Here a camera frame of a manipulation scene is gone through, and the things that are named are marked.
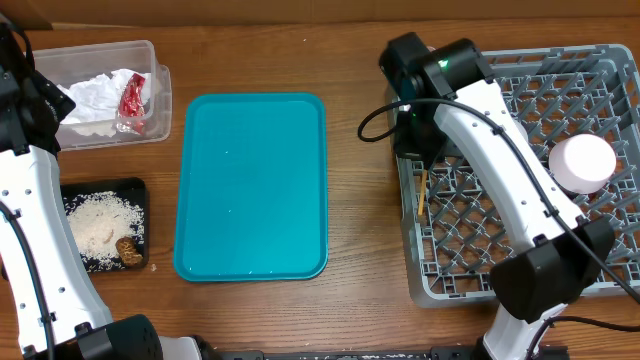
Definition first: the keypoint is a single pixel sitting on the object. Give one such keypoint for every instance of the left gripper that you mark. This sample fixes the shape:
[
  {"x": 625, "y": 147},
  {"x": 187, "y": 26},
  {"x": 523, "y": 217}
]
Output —
[{"x": 48, "y": 91}]

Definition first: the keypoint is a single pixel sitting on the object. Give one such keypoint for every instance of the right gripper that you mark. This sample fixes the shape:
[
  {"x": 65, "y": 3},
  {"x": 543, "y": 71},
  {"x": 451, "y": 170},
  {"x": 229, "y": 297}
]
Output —
[{"x": 407, "y": 147}]

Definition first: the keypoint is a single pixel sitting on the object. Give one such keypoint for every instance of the white napkin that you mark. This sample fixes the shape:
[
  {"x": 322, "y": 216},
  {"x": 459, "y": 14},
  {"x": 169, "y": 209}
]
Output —
[{"x": 96, "y": 102}]

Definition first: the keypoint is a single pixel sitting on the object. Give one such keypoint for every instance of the red snack wrapper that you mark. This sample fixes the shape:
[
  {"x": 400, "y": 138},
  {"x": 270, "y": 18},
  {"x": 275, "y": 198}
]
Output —
[{"x": 131, "y": 110}]

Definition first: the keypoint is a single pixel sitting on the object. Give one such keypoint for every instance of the wooden chopstick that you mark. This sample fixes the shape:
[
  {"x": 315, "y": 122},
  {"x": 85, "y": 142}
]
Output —
[{"x": 422, "y": 192}]

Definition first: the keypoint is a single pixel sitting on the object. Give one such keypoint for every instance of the rice leftovers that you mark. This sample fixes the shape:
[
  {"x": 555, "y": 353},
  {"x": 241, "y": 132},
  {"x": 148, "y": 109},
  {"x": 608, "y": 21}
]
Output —
[{"x": 97, "y": 221}]

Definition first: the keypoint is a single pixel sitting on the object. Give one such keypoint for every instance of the brown food piece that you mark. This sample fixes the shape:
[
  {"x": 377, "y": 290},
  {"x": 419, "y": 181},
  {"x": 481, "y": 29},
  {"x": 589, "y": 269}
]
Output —
[{"x": 128, "y": 253}]

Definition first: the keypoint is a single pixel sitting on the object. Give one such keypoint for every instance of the pink bowl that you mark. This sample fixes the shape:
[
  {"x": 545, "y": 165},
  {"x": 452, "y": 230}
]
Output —
[{"x": 582, "y": 164}]

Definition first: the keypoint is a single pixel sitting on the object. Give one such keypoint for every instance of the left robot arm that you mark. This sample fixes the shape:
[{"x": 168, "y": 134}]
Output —
[{"x": 60, "y": 314}]

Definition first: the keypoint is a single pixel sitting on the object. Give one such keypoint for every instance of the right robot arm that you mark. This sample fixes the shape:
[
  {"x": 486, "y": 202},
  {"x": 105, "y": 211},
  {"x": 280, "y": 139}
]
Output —
[{"x": 455, "y": 103}]

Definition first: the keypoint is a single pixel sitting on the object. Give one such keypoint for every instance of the grey dishwasher rack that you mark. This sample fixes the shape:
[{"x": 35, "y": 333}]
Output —
[{"x": 554, "y": 93}]

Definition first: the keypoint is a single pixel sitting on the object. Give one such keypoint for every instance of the clear plastic bin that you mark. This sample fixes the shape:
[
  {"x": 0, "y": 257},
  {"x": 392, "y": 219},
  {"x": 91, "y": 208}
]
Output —
[{"x": 68, "y": 65}]

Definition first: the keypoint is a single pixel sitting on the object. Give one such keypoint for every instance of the black tray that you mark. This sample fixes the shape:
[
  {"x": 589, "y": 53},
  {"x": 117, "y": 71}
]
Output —
[{"x": 132, "y": 189}]

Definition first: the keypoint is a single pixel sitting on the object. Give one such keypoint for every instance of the teal serving tray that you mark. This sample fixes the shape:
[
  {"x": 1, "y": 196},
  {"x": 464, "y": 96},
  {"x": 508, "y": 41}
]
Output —
[{"x": 253, "y": 191}]

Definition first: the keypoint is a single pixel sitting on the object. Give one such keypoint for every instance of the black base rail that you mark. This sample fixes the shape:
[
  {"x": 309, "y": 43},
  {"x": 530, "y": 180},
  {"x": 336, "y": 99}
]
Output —
[{"x": 436, "y": 353}]

